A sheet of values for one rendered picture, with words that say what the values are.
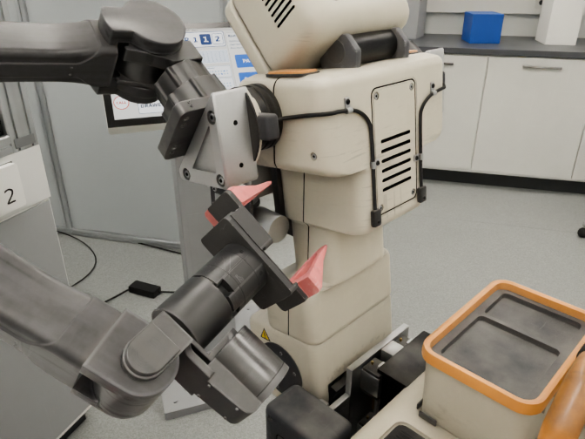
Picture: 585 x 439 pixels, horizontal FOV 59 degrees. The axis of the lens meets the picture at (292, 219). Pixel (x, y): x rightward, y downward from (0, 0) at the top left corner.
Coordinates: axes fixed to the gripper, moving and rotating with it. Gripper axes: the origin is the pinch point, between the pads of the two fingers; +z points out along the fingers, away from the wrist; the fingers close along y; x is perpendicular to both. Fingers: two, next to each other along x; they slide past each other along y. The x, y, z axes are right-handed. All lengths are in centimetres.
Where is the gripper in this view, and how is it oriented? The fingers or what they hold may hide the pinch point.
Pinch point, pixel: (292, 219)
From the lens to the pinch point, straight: 59.2
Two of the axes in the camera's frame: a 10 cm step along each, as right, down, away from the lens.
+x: 5.2, -3.9, -7.6
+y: 6.6, 7.5, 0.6
